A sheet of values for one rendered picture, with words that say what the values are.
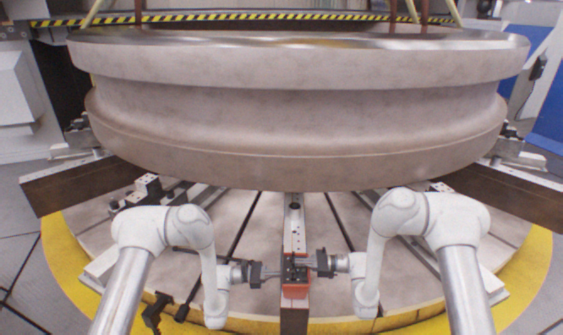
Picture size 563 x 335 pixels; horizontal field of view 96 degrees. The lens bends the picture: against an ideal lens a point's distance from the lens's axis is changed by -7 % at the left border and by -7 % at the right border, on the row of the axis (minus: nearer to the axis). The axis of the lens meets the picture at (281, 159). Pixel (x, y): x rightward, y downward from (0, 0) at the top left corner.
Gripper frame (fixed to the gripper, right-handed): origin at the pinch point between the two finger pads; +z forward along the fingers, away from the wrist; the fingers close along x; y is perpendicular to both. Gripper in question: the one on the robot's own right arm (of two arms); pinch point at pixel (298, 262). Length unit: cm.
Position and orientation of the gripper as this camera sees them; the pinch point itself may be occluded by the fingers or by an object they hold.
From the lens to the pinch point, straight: 137.8
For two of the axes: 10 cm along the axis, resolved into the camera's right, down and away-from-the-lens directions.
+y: 0.1, -8.8, -4.8
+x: -0.4, 4.8, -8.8
